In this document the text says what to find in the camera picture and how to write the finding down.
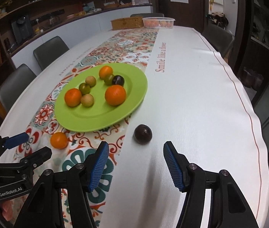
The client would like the grey chair near left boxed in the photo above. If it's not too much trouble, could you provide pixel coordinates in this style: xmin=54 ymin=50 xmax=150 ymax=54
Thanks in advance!
xmin=0 ymin=64 xmax=37 ymax=113

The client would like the green tomato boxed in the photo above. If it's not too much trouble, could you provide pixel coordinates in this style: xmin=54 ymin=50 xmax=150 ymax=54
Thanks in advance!
xmin=104 ymin=74 xmax=115 ymax=86
xmin=78 ymin=82 xmax=91 ymax=96

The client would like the white plastic fruit basket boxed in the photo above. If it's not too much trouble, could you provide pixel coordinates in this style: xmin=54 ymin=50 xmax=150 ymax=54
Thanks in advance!
xmin=142 ymin=17 xmax=175 ymax=29

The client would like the grey chair right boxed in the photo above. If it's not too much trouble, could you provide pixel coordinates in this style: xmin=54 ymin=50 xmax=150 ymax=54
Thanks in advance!
xmin=202 ymin=24 xmax=234 ymax=58

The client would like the green plate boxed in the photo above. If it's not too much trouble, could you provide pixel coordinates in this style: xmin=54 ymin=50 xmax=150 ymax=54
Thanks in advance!
xmin=54 ymin=63 xmax=147 ymax=132

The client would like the dark plum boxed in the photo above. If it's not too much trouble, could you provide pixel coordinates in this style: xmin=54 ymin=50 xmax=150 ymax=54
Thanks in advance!
xmin=134 ymin=124 xmax=153 ymax=145
xmin=112 ymin=75 xmax=125 ymax=86

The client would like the wicker basket box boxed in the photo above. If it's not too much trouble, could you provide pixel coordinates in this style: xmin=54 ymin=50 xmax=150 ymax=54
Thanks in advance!
xmin=111 ymin=17 xmax=144 ymax=30

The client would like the grey chair far left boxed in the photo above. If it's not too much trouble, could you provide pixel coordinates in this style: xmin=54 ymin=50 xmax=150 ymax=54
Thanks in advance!
xmin=33 ymin=36 xmax=69 ymax=70

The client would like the beige longan fruit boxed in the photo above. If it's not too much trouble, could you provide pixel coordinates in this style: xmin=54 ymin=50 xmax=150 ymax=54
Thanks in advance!
xmin=80 ymin=94 xmax=94 ymax=108
xmin=85 ymin=76 xmax=96 ymax=88

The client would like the oval orange fruit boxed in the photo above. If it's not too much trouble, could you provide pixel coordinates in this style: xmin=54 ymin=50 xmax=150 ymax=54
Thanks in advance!
xmin=50 ymin=132 xmax=69 ymax=149

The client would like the grey chair far end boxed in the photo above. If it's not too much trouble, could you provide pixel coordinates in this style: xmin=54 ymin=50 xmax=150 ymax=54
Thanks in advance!
xmin=131 ymin=13 xmax=164 ymax=18

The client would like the black coffee machine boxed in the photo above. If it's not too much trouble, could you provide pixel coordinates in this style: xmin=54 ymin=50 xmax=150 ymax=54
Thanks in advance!
xmin=11 ymin=15 xmax=34 ymax=44

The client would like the dark wooden door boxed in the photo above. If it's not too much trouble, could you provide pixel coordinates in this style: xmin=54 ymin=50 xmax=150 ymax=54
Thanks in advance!
xmin=154 ymin=0 xmax=208 ymax=32

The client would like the patterned table cloth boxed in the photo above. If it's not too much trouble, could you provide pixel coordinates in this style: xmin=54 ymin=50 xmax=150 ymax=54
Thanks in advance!
xmin=0 ymin=25 xmax=269 ymax=228

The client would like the small orange kumquat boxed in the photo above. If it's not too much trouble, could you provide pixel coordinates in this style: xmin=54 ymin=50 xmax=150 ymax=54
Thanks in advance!
xmin=98 ymin=65 xmax=113 ymax=80

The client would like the large orange mandarin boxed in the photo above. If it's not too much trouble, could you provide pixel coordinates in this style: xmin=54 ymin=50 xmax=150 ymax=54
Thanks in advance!
xmin=105 ymin=85 xmax=126 ymax=106

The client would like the grey chair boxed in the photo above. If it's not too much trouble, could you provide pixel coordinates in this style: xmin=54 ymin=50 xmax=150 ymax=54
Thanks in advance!
xmin=202 ymin=24 xmax=234 ymax=58
xmin=0 ymin=64 xmax=37 ymax=113
xmin=33 ymin=36 xmax=69 ymax=70

